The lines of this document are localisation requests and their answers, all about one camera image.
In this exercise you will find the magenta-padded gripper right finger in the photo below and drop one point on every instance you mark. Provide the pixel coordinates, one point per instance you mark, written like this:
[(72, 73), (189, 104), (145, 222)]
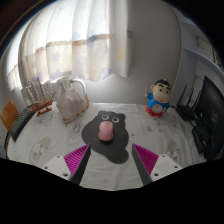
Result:
[(148, 161)]

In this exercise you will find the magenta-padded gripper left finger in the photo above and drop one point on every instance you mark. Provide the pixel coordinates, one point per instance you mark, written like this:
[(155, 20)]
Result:
[(75, 161)]

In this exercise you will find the pink computer mouse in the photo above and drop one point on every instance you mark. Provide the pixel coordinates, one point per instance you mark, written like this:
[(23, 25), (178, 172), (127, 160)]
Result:
[(106, 131)]

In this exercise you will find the black cat-shaped mouse pad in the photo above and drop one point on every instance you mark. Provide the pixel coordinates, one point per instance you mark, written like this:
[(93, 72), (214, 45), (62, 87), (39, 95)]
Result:
[(113, 150)]

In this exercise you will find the white printed tablecloth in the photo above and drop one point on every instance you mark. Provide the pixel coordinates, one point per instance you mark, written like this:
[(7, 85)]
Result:
[(153, 133)]

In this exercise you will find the large white conch shell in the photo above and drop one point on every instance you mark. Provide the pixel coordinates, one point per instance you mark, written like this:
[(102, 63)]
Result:
[(71, 103)]

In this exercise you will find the cartoon boy figurine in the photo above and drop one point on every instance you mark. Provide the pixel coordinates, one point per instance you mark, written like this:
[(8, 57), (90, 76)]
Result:
[(158, 101)]

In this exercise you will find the black router with antennas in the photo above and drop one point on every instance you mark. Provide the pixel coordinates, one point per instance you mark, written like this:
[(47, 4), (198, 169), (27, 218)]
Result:
[(186, 111)]

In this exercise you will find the wooden model sailing ship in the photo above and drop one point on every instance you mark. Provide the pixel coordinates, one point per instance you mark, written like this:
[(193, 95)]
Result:
[(41, 105)]

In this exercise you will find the white curved pipe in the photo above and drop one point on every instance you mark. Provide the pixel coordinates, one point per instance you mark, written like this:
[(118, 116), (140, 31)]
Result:
[(80, 82)]

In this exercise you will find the orange wooden chair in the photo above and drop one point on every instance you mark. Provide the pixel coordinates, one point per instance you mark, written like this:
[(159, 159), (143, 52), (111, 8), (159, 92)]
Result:
[(9, 115)]

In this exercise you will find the black monitor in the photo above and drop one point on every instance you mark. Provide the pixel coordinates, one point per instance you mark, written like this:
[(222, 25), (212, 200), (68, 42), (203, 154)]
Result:
[(213, 113)]

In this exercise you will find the white star-print curtain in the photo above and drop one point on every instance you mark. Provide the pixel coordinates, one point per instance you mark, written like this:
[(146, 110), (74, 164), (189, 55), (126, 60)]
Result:
[(83, 40)]

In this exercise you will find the white wall shelf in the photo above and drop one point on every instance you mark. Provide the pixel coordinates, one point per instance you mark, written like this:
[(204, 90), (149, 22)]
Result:
[(203, 55)]

